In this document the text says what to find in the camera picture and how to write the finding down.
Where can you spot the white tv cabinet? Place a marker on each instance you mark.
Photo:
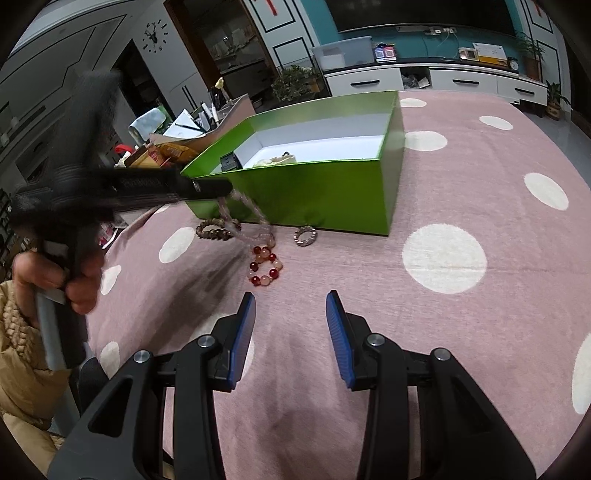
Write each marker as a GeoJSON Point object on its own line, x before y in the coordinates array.
{"type": "Point", "coordinates": [440, 76]}

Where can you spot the cream white wrist watch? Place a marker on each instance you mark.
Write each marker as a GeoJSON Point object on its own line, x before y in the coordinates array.
{"type": "Point", "coordinates": [284, 159]}

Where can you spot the tan jacket sleeve forearm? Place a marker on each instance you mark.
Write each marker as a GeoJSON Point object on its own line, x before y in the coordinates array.
{"type": "Point", "coordinates": [30, 391]}

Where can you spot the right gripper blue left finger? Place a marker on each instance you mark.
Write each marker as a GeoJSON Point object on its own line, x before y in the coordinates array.
{"type": "Point", "coordinates": [240, 338]}

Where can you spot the clear plastic storage bin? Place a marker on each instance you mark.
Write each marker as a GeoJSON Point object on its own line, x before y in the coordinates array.
{"type": "Point", "coordinates": [345, 53]}

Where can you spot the white paper sheet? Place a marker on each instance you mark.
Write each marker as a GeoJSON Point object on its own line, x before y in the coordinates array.
{"type": "Point", "coordinates": [184, 127]}

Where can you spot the deer wall clock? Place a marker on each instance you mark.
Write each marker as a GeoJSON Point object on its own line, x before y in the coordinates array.
{"type": "Point", "coordinates": [154, 36]}

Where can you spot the black television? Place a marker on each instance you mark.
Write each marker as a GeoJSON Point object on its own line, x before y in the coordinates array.
{"type": "Point", "coordinates": [493, 16]}

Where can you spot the person's left hand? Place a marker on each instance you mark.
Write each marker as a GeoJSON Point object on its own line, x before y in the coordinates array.
{"type": "Point", "coordinates": [31, 271]}

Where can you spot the green cardboard box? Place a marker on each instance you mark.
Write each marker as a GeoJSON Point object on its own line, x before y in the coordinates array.
{"type": "Point", "coordinates": [349, 151]}

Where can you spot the black wrist watch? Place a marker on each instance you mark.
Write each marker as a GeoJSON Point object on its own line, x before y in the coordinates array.
{"type": "Point", "coordinates": [230, 162]}

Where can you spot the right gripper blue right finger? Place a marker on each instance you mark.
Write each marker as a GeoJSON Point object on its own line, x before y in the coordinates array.
{"type": "Point", "coordinates": [342, 338]}

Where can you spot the potted plant right of cabinet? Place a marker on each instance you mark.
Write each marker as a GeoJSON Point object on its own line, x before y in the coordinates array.
{"type": "Point", "coordinates": [532, 55]}

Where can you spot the pink polka dot tablecloth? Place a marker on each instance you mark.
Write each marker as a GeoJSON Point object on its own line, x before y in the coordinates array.
{"type": "Point", "coordinates": [488, 256]}

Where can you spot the potted green plant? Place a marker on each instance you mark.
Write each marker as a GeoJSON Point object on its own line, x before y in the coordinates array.
{"type": "Point", "coordinates": [295, 84]}

